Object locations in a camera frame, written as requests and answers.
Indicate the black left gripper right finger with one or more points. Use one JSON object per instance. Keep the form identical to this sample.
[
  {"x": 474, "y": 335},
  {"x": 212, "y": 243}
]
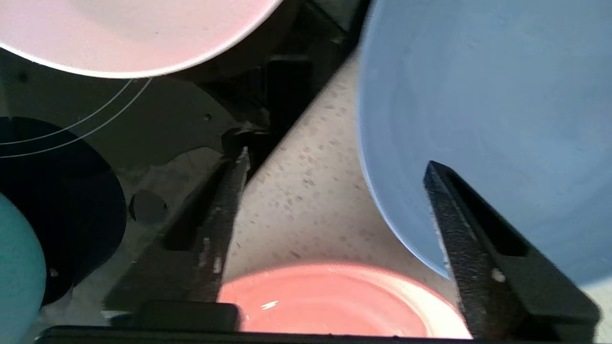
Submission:
[{"x": 502, "y": 282}]

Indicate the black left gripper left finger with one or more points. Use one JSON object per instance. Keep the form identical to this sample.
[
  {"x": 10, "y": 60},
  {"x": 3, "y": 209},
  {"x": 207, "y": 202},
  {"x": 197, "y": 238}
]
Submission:
[{"x": 191, "y": 258}]

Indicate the pink plate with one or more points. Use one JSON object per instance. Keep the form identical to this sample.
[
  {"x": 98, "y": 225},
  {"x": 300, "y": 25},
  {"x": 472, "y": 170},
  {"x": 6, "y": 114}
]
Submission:
[{"x": 334, "y": 306}]

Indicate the blue grey plate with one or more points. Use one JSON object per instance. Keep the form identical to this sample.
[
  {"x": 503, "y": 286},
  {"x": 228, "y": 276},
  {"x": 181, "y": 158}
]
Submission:
[{"x": 502, "y": 119}]

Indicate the teal bowl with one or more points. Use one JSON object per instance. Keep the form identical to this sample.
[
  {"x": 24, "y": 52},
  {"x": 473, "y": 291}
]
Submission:
[{"x": 16, "y": 267}]

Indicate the pink bowl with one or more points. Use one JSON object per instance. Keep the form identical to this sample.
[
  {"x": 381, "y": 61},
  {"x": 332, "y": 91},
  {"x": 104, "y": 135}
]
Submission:
[{"x": 119, "y": 33}]

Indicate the black induction cooktop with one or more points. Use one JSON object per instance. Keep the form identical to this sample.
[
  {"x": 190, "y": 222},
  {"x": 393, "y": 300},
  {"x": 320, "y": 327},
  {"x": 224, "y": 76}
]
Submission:
[{"x": 143, "y": 119}]

